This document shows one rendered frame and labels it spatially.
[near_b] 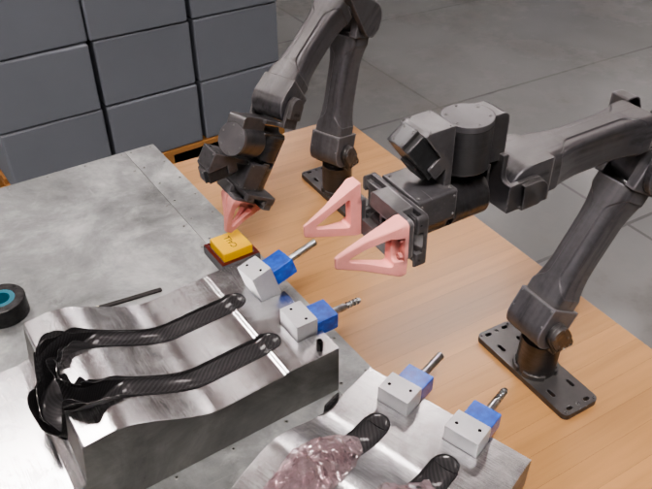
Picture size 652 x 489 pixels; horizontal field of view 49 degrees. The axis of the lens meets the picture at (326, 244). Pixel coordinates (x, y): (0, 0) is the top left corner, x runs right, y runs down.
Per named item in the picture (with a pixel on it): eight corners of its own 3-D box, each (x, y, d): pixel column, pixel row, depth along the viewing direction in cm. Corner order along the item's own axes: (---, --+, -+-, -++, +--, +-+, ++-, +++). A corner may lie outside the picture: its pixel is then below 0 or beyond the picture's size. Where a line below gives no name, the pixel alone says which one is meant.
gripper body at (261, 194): (244, 203, 124) (259, 165, 121) (216, 178, 130) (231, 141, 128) (272, 209, 128) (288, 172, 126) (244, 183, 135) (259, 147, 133)
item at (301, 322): (350, 304, 116) (351, 277, 113) (368, 321, 112) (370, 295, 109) (280, 335, 110) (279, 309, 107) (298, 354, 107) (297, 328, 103)
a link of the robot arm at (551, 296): (531, 348, 102) (662, 145, 91) (499, 320, 106) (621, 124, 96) (554, 349, 106) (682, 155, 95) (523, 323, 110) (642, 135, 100)
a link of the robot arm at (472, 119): (475, 141, 70) (565, 110, 75) (423, 107, 76) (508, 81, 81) (464, 235, 77) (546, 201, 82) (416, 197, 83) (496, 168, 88)
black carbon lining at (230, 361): (238, 298, 116) (234, 252, 110) (290, 358, 105) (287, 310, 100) (19, 389, 100) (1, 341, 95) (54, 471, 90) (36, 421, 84)
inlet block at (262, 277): (311, 247, 121) (302, 223, 117) (328, 259, 117) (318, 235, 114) (248, 291, 116) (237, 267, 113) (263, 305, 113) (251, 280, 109)
